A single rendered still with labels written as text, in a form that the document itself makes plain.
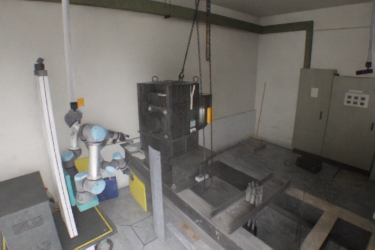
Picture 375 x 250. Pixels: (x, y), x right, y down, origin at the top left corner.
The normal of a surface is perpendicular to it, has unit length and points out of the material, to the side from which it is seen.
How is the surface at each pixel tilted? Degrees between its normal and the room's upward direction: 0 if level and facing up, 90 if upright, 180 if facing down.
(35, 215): 90
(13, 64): 90
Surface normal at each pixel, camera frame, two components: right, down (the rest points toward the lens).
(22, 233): 0.69, 0.16
